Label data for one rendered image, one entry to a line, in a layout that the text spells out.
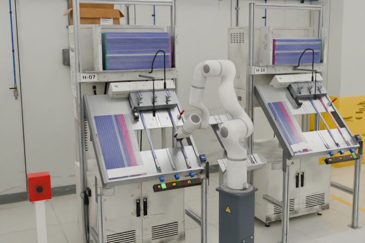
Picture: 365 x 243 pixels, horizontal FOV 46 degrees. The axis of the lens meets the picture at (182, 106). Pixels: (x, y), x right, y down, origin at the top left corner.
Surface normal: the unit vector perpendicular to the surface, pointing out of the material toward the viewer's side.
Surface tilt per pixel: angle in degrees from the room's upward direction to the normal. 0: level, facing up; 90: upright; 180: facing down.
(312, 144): 45
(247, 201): 90
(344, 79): 90
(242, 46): 90
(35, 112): 90
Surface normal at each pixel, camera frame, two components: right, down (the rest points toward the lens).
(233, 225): -0.71, 0.11
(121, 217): 0.42, 0.13
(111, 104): 0.29, -0.61
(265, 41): -0.91, 0.07
